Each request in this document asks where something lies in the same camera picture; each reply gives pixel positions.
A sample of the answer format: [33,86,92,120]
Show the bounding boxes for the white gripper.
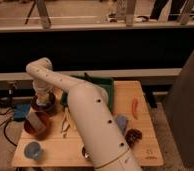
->
[33,79,53,99]

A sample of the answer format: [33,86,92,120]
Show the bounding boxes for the white towel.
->
[36,97,47,106]

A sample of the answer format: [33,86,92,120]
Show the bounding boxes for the purple bowl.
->
[31,93,56,115]

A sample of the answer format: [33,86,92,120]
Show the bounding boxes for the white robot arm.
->
[26,58,142,171]

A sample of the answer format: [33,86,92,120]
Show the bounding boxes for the red-brown bowl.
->
[24,112,50,136]

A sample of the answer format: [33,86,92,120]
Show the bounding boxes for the blue power box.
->
[13,104,30,122]

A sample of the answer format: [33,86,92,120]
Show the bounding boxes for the wooden block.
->
[25,112,47,134]

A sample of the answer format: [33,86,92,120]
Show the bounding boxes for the wooden tongs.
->
[61,108,71,138]

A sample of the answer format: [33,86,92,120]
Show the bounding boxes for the blue cup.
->
[24,141,42,160]

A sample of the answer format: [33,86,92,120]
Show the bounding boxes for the green tray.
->
[60,75,115,113]

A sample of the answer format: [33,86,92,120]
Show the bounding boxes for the metal cup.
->
[81,146,89,159]

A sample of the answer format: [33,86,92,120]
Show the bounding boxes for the blue sponge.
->
[115,115,128,134]

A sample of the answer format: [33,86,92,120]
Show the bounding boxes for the orange carrot toy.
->
[132,98,138,120]

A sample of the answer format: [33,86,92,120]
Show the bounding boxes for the dark brown grape bunch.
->
[125,129,142,147]

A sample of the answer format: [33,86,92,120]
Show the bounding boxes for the black cable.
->
[0,97,19,147]

